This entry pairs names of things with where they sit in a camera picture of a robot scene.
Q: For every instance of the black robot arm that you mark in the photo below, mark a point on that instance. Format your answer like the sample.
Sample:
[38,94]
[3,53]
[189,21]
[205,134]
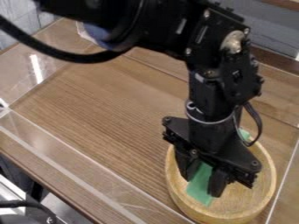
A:
[203,34]

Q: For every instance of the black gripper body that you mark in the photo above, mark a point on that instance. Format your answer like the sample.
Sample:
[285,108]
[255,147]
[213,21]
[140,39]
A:
[218,143]

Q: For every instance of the brown wooden bowl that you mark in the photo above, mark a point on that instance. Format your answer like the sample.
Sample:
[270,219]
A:
[239,205]

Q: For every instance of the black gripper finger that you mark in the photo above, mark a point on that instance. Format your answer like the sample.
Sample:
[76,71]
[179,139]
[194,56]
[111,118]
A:
[219,180]
[189,162]

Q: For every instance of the clear acrylic tray wall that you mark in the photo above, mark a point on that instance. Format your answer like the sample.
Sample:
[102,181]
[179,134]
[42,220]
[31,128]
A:
[80,128]

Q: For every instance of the green rectangular block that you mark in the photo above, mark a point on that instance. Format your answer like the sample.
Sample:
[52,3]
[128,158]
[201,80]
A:
[198,184]

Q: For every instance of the black metal table bracket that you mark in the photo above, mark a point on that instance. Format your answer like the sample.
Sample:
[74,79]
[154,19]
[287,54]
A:
[39,215]

